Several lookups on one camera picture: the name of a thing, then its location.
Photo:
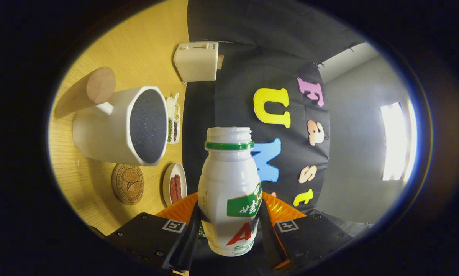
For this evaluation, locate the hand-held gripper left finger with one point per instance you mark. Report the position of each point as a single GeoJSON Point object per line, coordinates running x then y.
{"type": "Point", "coordinates": [145, 234]}

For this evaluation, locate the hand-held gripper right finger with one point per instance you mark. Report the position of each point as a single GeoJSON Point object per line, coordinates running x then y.
{"type": "Point", "coordinates": [313, 237]}

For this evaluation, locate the round cork coaster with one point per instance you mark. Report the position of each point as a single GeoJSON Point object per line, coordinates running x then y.
{"type": "Point", "coordinates": [128, 184]}

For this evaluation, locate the white juice bottle green label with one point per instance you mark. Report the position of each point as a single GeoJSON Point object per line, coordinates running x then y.
{"type": "Point", "coordinates": [225, 180]}

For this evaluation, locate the dried red meat strip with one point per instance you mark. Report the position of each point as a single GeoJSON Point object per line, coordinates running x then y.
{"type": "Point", "coordinates": [172, 190]}
{"type": "Point", "coordinates": [178, 188]}

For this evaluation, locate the white round plate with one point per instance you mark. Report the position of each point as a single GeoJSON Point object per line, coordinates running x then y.
{"type": "Point", "coordinates": [166, 184]}

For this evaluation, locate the white divided dish of beans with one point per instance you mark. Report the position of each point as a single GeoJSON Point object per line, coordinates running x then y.
{"type": "Point", "coordinates": [173, 115]}

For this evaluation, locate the ceiling light panel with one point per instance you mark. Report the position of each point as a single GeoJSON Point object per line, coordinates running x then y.
{"type": "Point", "coordinates": [394, 142]}

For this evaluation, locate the cream toaster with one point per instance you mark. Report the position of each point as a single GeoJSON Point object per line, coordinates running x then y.
{"type": "Point", "coordinates": [195, 61]}

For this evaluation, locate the wooden table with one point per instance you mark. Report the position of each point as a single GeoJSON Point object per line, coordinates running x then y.
{"type": "Point", "coordinates": [137, 50]}

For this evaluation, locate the toast bread slice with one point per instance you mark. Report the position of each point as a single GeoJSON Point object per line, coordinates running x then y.
{"type": "Point", "coordinates": [220, 62]}

